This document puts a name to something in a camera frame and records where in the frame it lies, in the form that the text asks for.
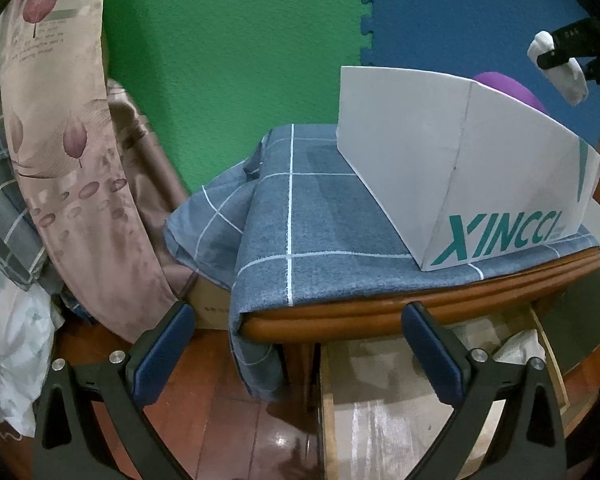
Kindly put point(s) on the blue checked cloth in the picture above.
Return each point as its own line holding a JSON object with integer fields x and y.
{"x": 320, "y": 220}

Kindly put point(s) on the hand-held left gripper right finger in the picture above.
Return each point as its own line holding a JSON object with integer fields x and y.
{"x": 432, "y": 355}

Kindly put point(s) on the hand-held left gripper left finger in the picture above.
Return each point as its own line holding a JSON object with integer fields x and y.
{"x": 162, "y": 355}

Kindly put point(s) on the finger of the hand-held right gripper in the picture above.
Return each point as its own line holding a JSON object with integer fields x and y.
{"x": 554, "y": 59}

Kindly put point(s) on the brown cardboard box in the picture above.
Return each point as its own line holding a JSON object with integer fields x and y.
{"x": 210, "y": 305}

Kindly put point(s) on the green foam mat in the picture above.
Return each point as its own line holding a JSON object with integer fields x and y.
{"x": 220, "y": 60}

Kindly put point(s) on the pink floral curtain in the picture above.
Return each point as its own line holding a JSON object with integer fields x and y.
{"x": 65, "y": 160}

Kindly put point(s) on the white cardboard box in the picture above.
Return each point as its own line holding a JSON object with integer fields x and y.
{"x": 430, "y": 160}

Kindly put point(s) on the blue foam mat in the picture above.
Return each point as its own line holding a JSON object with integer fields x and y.
{"x": 455, "y": 20}

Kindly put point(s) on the grey cardboard box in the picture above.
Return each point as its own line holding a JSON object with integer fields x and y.
{"x": 585, "y": 310}

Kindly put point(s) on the purple bra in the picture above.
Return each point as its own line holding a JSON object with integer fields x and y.
{"x": 510, "y": 87}

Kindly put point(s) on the grey plaid blanket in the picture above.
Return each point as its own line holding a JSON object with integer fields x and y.
{"x": 5, "y": 200}

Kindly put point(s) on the brown satin cloth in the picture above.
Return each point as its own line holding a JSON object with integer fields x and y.
{"x": 140, "y": 160}

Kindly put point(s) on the wooden nightstand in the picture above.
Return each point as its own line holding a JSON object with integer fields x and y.
{"x": 360, "y": 315}

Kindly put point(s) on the white garment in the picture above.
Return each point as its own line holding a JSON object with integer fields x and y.
{"x": 572, "y": 82}

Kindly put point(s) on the white leaf-print cloth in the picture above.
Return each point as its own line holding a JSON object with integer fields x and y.
{"x": 10, "y": 350}

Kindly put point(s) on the wooden drawer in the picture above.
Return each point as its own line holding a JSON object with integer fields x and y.
{"x": 325, "y": 435}

